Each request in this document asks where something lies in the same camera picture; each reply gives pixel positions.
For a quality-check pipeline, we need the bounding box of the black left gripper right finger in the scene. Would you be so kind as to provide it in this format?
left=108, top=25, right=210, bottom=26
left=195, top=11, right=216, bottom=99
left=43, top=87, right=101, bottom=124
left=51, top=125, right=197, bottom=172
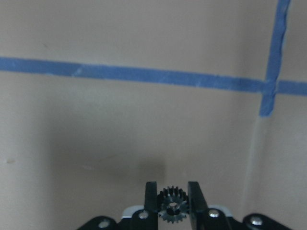
left=188, top=182, right=208, bottom=230

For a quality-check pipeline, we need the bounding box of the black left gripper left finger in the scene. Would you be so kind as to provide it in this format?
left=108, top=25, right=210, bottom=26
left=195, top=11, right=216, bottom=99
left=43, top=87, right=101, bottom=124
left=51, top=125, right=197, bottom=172
left=144, top=182, right=158, bottom=213

